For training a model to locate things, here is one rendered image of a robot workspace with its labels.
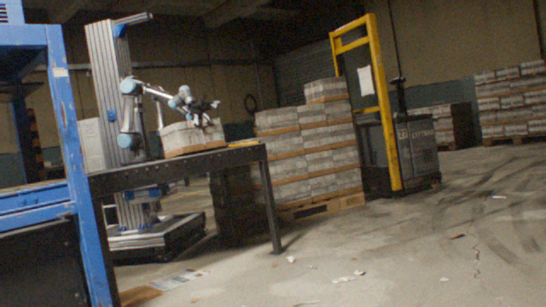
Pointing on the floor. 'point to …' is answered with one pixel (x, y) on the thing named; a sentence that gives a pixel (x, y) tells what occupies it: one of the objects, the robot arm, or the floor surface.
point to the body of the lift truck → (405, 149)
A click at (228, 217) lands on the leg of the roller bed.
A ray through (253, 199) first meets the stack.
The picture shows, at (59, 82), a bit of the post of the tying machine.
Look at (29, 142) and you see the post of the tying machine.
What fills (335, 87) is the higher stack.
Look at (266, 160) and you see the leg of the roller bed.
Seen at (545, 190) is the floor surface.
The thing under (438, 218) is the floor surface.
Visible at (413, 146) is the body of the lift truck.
